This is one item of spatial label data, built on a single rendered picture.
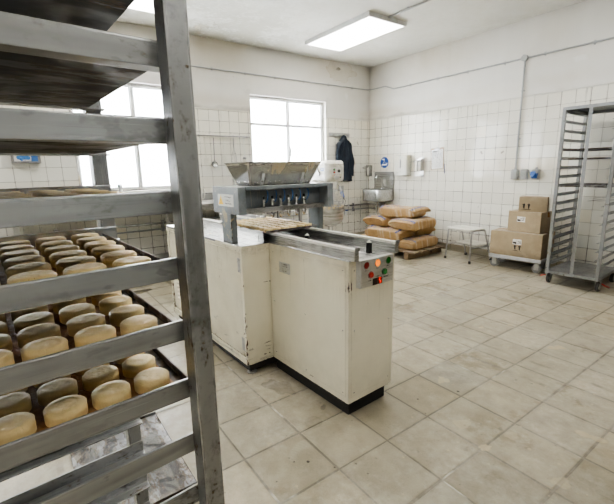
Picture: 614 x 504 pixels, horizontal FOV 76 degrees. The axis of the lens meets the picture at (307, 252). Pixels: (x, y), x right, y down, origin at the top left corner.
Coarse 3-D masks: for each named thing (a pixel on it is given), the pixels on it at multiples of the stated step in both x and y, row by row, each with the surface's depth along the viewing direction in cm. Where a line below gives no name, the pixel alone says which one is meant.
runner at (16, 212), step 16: (144, 192) 49; (160, 192) 50; (0, 208) 40; (16, 208) 41; (32, 208) 42; (48, 208) 43; (64, 208) 44; (80, 208) 45; (96, 208) 46; (112, 208) 47; (128, 208) 48; (144, 208) 49; (160, 208) 50; (0, 224) 40; (16, 224) 41; (32, 224) 42
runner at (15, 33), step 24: (0, 24) 38; (24, 24) 39; (48, 24) 40; (0, 48) 40; (24, 48) 40; (48, 48) 41; (72, 48) 42; (96, 48) 43; (120, 48) 45; (144, 48) 46
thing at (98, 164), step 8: (88, 112) 80; (96, 112) 81; (96, 160) 82; (104, 160) 83; (96, 168) 82; (104, 168) 83; (96, 176) 83; (104, 176) 84; (96, 184) 83; (104, 184) 84; (104, 224) 85; (112, 224) 86; (128, 432) 95; (136, 432) 96; (128, 440) 96; (136, 440) 97; (136, 496) 99; (144, 496) 100
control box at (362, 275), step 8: (376, 256) 194; (384, 256) 195; (392, 256) 199; (360, 264) 185; (384, 264) 196; (392, 264) 200; (360, 272) 186; (368, 272) 189; (376, 272) 193; (392, 272) 201; (360, 280) 187; (368, 280) 190; (376, 280) 193; (384, 280) 198; (360, 288) 187
